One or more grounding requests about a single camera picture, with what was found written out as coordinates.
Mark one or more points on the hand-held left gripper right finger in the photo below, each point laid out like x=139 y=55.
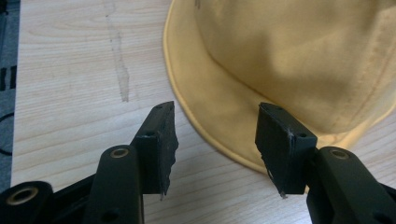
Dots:
x=286 y=149

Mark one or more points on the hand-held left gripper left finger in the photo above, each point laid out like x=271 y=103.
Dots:
x=155 y=149

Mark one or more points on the yellow bucket hat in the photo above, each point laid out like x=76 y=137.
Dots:
x=280 y=62

